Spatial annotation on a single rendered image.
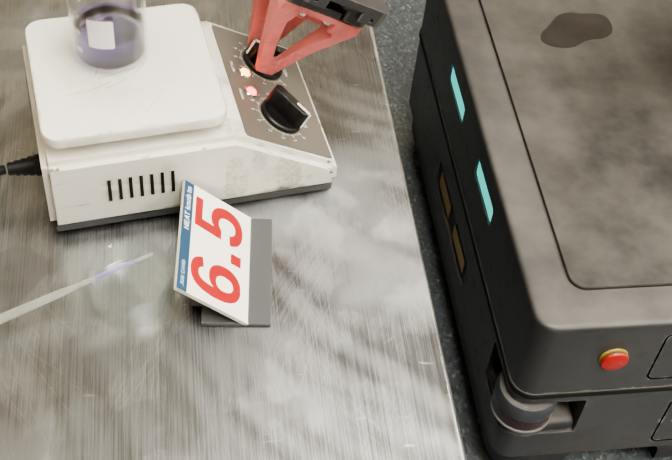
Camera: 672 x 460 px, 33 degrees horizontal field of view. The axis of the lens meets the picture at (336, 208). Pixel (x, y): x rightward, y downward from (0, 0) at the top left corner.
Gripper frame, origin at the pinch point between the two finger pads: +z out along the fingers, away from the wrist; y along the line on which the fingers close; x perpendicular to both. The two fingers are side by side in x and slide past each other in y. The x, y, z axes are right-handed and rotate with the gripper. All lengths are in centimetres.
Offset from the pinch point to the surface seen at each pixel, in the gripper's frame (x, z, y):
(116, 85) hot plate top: -10.9, 3.1, 4.7
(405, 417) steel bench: 5.8, 4.2, 27.7
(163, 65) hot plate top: -8.0, 1.5, 3.3
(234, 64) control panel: -2.1, 1.2, 1.0
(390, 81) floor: 76, 49, -80
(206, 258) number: -4.4, 6.6, 15.3
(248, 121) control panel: -2.4, 1.2, 7.1
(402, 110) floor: 76, 49, -73
